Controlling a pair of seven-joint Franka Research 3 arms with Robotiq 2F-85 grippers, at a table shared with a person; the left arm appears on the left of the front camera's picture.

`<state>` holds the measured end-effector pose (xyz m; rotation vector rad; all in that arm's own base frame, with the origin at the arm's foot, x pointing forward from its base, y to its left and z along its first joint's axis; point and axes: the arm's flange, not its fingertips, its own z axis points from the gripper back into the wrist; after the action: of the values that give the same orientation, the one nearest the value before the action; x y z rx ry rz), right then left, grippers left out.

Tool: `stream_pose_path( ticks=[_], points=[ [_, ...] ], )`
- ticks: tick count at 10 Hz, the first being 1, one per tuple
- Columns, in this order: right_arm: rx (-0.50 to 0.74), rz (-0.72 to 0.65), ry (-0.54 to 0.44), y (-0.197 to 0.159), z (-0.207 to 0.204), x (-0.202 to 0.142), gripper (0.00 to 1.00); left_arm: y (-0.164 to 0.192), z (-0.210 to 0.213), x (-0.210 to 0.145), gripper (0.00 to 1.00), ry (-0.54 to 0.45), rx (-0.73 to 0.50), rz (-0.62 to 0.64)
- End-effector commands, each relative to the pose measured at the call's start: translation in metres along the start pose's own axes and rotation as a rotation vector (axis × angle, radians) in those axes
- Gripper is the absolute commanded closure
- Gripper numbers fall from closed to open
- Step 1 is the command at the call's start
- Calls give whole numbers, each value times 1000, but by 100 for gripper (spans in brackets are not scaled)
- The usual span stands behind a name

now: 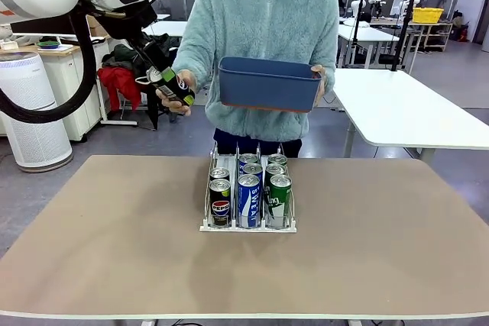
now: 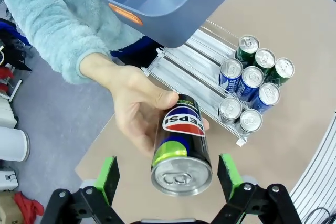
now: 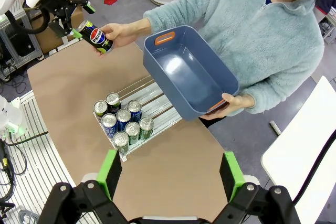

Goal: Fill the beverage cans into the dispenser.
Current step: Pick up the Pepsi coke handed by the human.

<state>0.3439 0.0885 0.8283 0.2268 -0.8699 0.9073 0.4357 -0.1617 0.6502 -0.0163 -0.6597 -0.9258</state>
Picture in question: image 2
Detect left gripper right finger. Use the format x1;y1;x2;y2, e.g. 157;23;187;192
209;153;302;224

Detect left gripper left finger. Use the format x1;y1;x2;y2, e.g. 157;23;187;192
39;156;124;224

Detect black Pepsi can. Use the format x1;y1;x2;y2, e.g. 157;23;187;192
239;108;264;134
218;97;243;125
151;94;213;197

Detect blue Pocari Sweat can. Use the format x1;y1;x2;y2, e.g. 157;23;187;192
235;66;265;103
219;57;244;93
251;82;281;114

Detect green Sprite can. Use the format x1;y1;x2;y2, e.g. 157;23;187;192
235;34;260;65
254;48;277;77
265;57;296;88

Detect person's right forearm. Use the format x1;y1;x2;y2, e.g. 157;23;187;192
0;0;113;86

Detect person's right hand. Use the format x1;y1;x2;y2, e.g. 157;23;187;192
78;52;211;159

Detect red cloth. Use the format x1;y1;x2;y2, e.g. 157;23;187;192
13;191;45;224

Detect white floor device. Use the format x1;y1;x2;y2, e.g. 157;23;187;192
0;167;19;192

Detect white cylindrical air purifier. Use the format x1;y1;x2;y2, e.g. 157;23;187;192
0;126;32;162

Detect large cardboard box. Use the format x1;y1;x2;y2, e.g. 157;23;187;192
0;191;26;224

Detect white office cabinet desk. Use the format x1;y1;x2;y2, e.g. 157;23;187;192
0;95;18;129

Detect dark navy trousers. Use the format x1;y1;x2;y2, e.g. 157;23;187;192
110;35;165;57

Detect red jacket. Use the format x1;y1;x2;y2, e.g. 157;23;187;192
0;65;14;93

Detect black jacket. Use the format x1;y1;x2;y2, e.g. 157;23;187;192
0;18;34;72

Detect white slotted robot base plate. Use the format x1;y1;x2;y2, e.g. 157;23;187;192
288;112;336;224

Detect white wire can dispenser rack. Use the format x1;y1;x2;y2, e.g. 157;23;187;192
140;19;250;147

